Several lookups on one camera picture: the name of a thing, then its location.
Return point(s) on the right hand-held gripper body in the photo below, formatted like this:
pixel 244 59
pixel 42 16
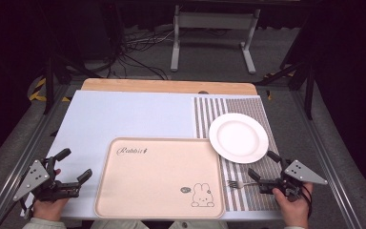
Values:
pixel 298 176

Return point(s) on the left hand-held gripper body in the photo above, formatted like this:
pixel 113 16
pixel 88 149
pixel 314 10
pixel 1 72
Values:
pixel 31 179

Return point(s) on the silver metal fork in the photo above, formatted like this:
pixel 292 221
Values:
pixel 239 183

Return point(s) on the person's right hand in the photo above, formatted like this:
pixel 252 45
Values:
pixel 294 205

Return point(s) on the person's left hand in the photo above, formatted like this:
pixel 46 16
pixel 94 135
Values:
pixel 49 208

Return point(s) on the white round plate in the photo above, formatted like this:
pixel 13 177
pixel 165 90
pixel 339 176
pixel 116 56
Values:
pixel 238 138

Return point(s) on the grey striped placemat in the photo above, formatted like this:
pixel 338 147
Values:
pixel 254 108

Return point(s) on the pale blue table mat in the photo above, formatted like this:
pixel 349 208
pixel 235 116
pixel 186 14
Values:
pixel 124 114

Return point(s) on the black tripod stand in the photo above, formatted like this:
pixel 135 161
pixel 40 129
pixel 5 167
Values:
pixel 48 82
pixel 309 92

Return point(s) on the pink tray with rabbit print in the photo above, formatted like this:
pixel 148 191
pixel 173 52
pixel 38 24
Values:
pixel 158 181

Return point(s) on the person's light clothing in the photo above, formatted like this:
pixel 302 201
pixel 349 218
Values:
pixel 158 224

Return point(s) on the wooden table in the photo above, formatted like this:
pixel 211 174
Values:
pixel 168 86

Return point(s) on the white metal stand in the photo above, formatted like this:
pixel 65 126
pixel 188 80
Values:
pixel 216 20

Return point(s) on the aluminium floor rail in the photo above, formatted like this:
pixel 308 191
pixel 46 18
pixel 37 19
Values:
pixel 327 159
pixel 28 143

